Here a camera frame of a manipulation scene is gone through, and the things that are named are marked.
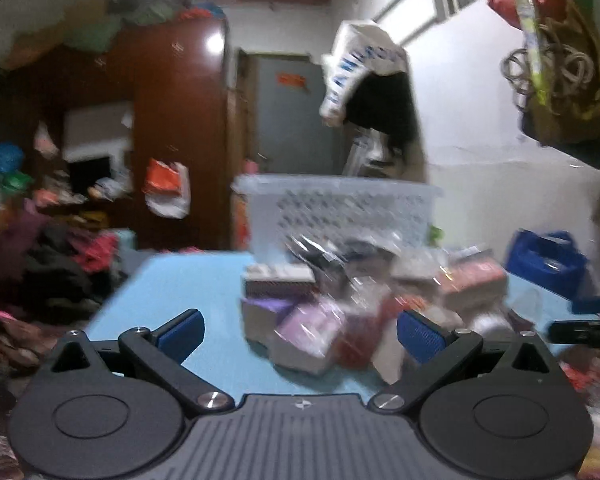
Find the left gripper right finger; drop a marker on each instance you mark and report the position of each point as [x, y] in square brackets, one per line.
[440, 355]

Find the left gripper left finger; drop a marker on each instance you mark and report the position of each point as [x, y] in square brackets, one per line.
[157, 357]

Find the blue shopping bag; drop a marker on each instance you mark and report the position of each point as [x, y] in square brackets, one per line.
[551, 261]

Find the white red box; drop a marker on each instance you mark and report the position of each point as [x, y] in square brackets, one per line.
[278, 281]

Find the white plastic laundry basket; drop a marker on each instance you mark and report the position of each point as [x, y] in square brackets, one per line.
[328, 210]

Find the orange white plastic bag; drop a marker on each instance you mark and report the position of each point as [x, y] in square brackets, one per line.
[167, 189]

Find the dark red wooden wardrobe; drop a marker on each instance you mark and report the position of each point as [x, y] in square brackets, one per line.
[174, 76]

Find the white and black hanging garment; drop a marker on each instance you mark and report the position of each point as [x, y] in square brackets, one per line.
[369, 96]

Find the grey door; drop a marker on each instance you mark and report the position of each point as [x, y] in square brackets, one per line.
[289, 135]

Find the hanging bag with ropes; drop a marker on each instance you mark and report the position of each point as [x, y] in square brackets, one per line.
[555, 75]

